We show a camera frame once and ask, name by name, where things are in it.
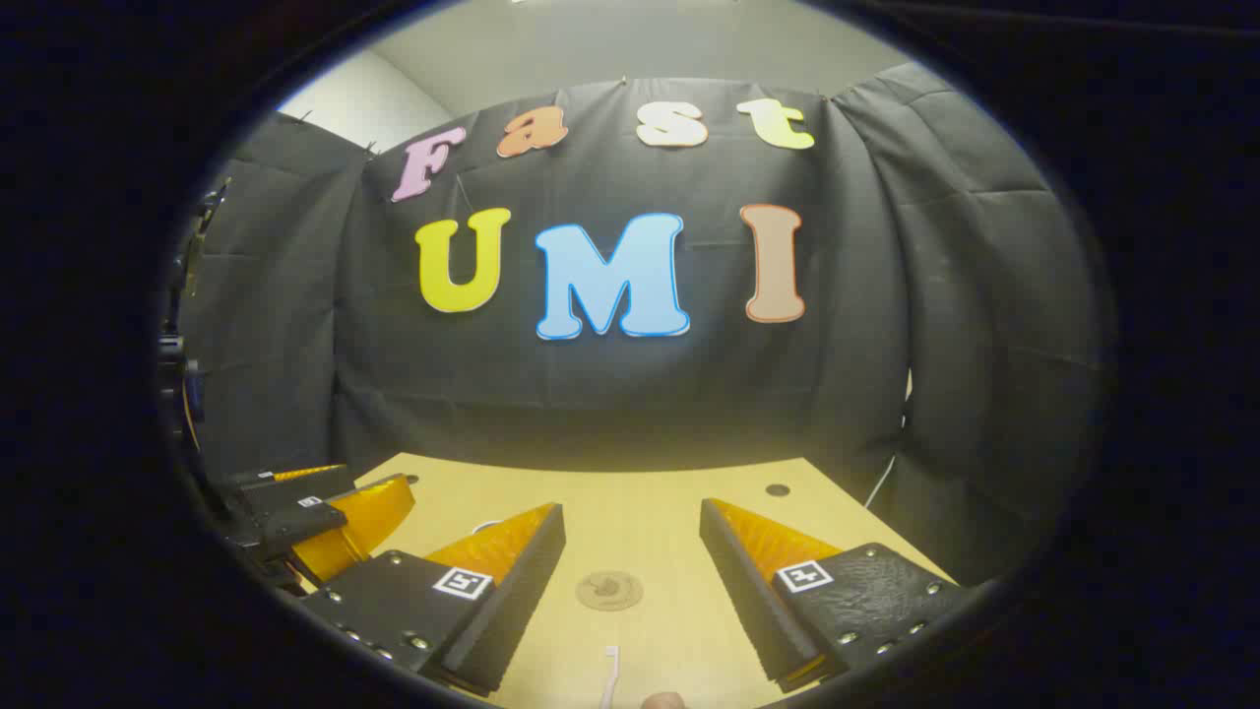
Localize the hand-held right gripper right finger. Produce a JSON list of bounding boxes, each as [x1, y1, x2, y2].
[[699, 497, 987, 693]]

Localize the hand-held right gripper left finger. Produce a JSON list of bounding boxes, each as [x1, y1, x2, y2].
[[298, 502, 568, 698]]

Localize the round wooden coaster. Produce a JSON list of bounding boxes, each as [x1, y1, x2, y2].
[[576, 571, 644, 612]]

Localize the light wooden desktop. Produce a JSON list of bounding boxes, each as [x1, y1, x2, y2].
[[295, 453, 961, 709]]

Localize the black backdrop cloth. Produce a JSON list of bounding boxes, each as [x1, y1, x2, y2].
[[162, 61, 1113, 592]]

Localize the white cable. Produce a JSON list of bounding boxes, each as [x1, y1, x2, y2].
[[864, 394, 912, 510]]

